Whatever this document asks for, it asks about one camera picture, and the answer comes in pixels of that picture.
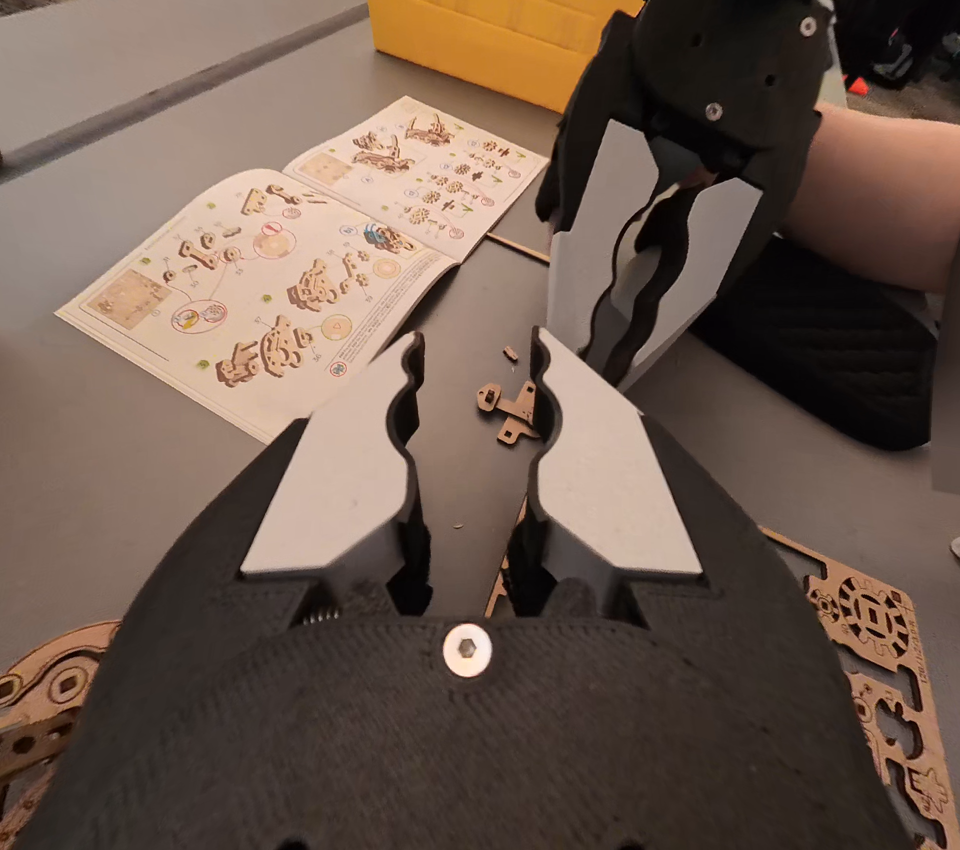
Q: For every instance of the punched wooden part sheet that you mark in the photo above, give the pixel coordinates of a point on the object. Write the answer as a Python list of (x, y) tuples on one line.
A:
[(877, 640)]

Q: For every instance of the open instruction booklet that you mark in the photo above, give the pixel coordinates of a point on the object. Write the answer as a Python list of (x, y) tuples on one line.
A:
[(247, 280)]

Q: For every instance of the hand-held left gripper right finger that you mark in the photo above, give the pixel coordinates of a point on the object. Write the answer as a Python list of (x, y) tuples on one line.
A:
[(607, 490)]

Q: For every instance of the wooden bracket plate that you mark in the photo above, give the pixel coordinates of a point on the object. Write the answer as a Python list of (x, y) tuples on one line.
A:
[(517, 415)]

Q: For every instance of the person's black trousers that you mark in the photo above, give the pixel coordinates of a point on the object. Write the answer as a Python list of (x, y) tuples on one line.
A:
[(825, 355)]

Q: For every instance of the thin wooden strip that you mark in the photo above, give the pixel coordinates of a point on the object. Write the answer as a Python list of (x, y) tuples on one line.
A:
[(517, 246)]

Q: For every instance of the person's right forearm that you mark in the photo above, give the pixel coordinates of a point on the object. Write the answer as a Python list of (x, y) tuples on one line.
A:
[(877, 189)]

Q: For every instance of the wooden link arm piece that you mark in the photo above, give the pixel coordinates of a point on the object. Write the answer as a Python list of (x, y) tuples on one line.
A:
[(489, 397)]

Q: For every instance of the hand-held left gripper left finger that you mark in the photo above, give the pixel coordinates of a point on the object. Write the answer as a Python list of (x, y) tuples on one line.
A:
[(337, 490)]

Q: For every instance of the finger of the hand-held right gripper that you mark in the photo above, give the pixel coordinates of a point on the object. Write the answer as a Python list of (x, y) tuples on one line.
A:
[(705, 257), (585, 249)]

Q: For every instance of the partly built wooden model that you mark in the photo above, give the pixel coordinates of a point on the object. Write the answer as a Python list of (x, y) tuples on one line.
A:
[(37, 700)]

